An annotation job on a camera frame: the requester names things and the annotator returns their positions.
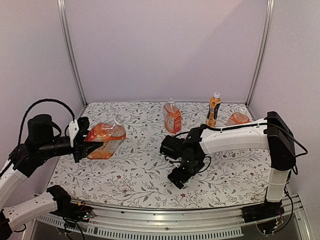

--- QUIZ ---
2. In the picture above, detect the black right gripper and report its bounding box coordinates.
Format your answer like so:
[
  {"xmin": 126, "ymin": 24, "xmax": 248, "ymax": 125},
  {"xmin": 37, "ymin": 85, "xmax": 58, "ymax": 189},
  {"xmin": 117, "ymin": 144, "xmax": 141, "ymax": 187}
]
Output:
[{"xmin": 167, "ymin": 158, "xmax": 204, "ymax": 190}]

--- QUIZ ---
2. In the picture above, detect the large orange-label plastic bottle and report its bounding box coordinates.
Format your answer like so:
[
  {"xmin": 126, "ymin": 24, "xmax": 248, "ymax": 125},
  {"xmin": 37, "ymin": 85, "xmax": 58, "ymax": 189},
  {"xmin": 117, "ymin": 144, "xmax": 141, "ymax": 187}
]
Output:
[{"xmin": 163, "ymin": 98, "xmax": 182, "ymax": 134}]

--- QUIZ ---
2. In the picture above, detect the slim orange drink bottle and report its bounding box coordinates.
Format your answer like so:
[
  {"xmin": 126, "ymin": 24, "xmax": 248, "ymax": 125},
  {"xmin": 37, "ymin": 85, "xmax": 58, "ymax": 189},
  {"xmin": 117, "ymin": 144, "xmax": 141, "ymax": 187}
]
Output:
[{"xmin": 205, "ymin": 92, "xmax": 222, "ymax": 128}]

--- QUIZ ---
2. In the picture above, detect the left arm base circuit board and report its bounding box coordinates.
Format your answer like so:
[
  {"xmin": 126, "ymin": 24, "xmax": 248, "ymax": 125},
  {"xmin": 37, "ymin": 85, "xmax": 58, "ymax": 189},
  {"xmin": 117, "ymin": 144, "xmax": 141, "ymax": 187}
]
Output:
[{"xmin": 71, "ymin": 201, "xmax": 96, "ymax": 222}]

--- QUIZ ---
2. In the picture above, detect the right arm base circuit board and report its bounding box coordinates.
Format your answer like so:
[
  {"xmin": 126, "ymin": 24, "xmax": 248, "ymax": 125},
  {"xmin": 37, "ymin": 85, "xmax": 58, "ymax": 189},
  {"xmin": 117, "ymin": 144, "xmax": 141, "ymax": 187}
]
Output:
[{"xmin": 256, "ymin": 215, "xmax": 284, "ymax": 236}]

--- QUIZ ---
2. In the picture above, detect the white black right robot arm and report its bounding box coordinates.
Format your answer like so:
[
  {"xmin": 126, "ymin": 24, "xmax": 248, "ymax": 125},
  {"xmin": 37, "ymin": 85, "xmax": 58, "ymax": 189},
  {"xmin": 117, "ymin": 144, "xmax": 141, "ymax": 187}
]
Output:
[{"xmin": 159, "ymin": 111, "xmax": 296, "ymax": 223}]

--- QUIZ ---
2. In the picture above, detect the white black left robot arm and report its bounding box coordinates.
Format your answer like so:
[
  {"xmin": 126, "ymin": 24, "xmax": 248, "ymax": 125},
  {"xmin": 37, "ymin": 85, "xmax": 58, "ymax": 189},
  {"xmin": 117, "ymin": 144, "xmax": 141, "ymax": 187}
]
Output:
[{"xmin": 0, "ymin": 114, "xmax": 103, "ymax": 240}]

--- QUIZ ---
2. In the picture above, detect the floral patterned table mat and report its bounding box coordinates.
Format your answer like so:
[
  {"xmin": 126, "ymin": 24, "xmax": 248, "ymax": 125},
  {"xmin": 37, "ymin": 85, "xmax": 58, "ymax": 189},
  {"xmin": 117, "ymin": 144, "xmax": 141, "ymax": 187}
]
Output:
[{"xmin": 48, "ymin": 102, "xmax": 271, "ymax": 209}]

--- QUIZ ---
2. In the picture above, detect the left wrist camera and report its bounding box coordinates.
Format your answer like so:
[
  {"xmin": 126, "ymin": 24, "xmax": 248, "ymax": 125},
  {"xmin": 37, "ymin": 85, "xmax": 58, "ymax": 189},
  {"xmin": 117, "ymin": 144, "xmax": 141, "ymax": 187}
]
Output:
[{"xmin": 68, "ymin": 119, "xmax": 80, "ymax": 148}]

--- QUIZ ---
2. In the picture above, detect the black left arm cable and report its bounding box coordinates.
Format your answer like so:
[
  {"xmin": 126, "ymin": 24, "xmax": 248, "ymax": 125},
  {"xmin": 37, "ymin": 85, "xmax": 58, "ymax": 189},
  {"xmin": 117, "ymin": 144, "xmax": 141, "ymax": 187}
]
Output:
[{"xmin": 9, "ymin": 98, "xmax": 86, "ymax": 240}]

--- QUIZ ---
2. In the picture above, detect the aluminium front rail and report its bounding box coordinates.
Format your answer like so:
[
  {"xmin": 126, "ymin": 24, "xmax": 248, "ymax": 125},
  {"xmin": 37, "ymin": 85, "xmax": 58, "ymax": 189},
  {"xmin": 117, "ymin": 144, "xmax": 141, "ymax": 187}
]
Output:
[{"xmin": 22, "ymin": 193, "xmax": 313, "ymax": 240}]

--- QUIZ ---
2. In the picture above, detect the white perforated cable tray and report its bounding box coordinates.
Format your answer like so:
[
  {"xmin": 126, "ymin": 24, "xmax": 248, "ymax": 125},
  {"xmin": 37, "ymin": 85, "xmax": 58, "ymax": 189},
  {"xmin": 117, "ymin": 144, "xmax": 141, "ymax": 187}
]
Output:
[{"xmin": 36, "ymin": 214, "xmax": 244, "ymax": 240}]

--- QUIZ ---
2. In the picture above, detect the left aluminium frame post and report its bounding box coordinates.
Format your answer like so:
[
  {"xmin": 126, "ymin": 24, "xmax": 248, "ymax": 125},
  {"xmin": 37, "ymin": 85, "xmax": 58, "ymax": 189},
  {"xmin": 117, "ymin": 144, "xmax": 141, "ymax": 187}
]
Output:
[{"xmin": 57, "ymin": 0, "xmax": 88, "ymax": 107}]

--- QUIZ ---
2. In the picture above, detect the aluminium frame post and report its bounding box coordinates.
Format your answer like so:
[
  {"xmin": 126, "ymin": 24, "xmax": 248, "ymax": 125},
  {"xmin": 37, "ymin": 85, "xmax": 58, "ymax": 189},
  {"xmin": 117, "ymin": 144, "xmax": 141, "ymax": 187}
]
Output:
[
  {"xmin": 245, "ymin": 0, "xmax": 275, "ymax": 109},
  {"xmin": 57, "ymin": 0, "xmax": 88, "ymax": 107}
]

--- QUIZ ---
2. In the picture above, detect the right aluminium frame post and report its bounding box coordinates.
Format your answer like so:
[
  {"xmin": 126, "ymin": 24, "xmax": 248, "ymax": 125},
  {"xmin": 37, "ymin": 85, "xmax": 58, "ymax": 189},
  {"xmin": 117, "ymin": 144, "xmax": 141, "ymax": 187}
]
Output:
[{"xmin": 245, "ymin": 0, "xmax": 275, "ymax": 109}]

